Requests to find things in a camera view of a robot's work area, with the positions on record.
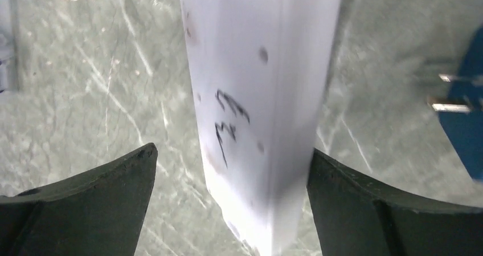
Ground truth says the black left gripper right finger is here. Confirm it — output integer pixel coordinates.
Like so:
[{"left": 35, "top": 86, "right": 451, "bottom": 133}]
[{"left": 307, "top": 150, "right": 482, "bottom": 255}]

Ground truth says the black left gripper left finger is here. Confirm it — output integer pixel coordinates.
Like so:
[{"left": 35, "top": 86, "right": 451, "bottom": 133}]
[{"left": 1, "top": 143, "right": 158, "bottom": 255}]

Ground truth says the dark blue cube adapter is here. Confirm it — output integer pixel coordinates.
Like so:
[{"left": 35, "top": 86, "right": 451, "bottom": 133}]
[{"left": 427, "top": 27, "right": 482, "bottom": 182}]

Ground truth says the white long power strip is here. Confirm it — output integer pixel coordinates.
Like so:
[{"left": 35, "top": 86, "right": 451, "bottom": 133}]
[{"left": 180, "top": 0, "right": 341, "bottom": 255}]

